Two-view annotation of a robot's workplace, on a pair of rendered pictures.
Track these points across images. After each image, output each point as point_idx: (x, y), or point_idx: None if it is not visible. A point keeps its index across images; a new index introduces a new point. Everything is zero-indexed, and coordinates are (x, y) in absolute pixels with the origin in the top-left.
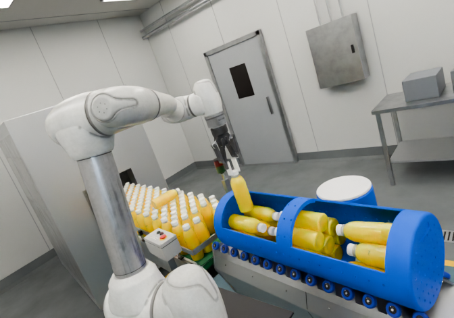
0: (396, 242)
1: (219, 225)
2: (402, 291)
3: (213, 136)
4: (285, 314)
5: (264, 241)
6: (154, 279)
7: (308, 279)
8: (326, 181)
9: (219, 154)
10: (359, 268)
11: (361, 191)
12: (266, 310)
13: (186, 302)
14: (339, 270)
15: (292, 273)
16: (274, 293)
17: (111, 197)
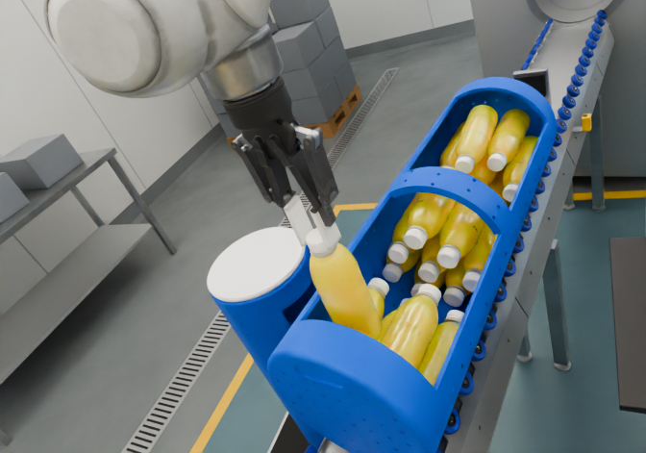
0: (523, 89)
1: (429, 391)
2: (555, 128)
3: (285, 112)
4: (621, 243)
5: (493, 259)
6: None
7: (508, 267)
8: (214, 290)
9: (328, 163)
10: (541, 141)
11: (286, 233)
12: (632, 267)
13: None
14: (537, 169)
15: (498, 292)
16: (507, 379)
17: None
